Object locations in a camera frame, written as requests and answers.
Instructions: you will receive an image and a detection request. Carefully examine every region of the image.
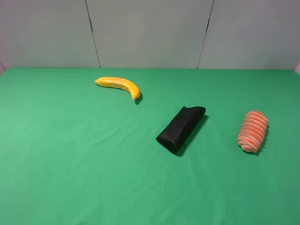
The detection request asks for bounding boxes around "yellow banana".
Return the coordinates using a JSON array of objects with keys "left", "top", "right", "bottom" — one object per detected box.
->
[{"left": 94, "top": 77, "right": 140, "bottom": 101}]

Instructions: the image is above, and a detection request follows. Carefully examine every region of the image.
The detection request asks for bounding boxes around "orange striped spiral bread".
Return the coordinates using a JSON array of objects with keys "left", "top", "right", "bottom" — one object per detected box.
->
[{"left": 237, "top": 110, "right": 268, "bottom": 153}]

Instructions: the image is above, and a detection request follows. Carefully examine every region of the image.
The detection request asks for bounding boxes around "green table cloth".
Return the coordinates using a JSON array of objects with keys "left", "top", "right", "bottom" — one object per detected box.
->
[{"left": 0, "top": 68, "right": 300, "bottom": 225}]

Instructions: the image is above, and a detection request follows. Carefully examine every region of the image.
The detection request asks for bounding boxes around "black glasses case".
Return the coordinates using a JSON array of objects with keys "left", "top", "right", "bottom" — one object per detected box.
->
[{"left": 156, "top": 106, "right": 206, "bottom": 155}]

